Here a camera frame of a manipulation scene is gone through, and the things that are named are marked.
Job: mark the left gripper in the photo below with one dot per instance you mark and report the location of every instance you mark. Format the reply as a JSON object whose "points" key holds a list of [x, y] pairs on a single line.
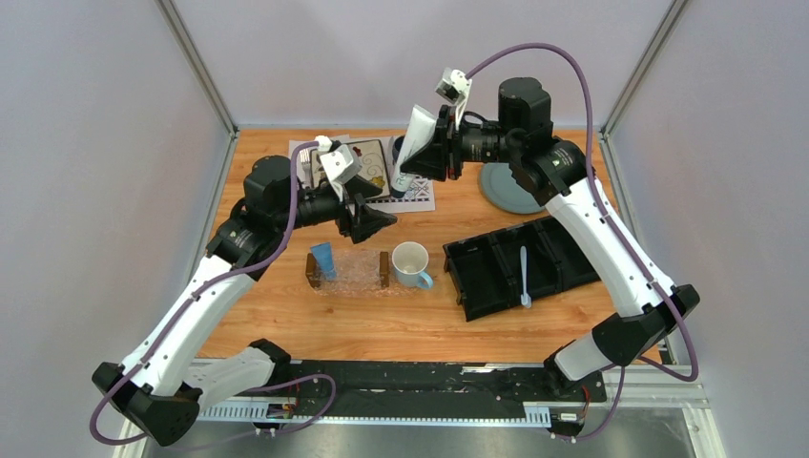
{"points": [[365, 221]]}

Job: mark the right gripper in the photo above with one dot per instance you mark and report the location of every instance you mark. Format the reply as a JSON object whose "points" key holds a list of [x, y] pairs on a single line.
{"points": [[444, 154]]}

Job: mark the glass holder with wooden ends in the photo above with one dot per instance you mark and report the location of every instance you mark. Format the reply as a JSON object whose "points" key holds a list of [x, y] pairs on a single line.
{"points": [[359, 271]]}

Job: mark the blue toothpaste tube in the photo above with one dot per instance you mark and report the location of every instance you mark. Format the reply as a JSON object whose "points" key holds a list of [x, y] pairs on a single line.
{"points": [[323, 255]]}

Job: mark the white mug with blue handle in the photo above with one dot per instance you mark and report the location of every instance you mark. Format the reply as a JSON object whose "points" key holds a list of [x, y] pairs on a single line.
{"points": [[410, 260]]}

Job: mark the black compartment organizer box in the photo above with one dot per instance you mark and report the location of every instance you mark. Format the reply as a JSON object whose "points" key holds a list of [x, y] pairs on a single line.
{"points": [[485, 269]]}

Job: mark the light blue toothbrush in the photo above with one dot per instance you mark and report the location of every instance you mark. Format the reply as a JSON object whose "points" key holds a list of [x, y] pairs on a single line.
{"points": [[525, 297]]}

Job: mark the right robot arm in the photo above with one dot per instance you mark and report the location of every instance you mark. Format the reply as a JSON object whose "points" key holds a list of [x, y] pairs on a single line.
{"points": [[648, 304]]}

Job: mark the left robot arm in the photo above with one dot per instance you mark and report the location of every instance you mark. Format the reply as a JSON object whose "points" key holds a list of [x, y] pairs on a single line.
{"points": [[155, 387]]}

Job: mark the white patterned placemat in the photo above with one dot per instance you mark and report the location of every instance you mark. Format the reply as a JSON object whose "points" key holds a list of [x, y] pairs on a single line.
{"points": [[419, 197]]}

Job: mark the dark blue ceramic cup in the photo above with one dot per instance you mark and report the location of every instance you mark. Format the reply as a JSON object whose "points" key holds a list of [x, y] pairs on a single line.
{"points": [[395, 147]]}

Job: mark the square floral ceramic plate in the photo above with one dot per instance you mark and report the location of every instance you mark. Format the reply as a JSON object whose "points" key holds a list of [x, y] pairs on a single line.
{"points": [[370, 153]]}

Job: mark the round grey-blue plate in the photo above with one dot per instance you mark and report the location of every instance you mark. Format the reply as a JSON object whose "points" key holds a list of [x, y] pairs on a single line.
{"points": [[500, 188]]}

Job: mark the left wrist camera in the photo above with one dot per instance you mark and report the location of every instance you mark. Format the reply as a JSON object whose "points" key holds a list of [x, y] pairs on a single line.
{"points": [[339, 163]]}

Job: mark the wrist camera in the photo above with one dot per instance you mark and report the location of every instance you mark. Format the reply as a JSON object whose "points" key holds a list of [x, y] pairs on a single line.
{"points": [[339, 163], [454, 87]]}

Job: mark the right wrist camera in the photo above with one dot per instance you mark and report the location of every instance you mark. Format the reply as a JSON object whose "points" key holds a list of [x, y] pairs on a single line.
{"points": [[454, 87]]}

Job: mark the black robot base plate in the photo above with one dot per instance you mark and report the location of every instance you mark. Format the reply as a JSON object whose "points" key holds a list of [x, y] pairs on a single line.
{"points": [[425, 391]]}

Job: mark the aluminium frame rail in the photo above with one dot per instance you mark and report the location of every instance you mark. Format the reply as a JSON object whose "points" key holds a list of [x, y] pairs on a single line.
{"points": [[638, 386]]}

